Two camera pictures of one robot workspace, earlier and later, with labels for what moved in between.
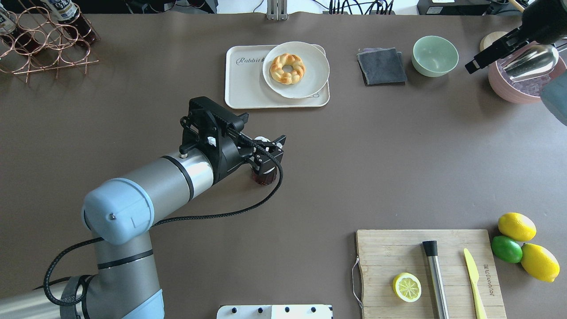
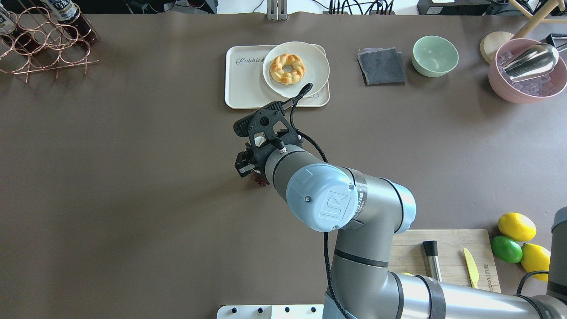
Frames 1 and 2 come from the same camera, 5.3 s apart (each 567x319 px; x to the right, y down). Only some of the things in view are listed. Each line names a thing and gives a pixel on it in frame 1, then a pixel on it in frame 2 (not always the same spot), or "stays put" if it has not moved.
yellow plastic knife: [474, 275] stays put
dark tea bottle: [267, 178] stays put
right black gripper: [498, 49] → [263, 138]
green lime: [506, 249] stays put
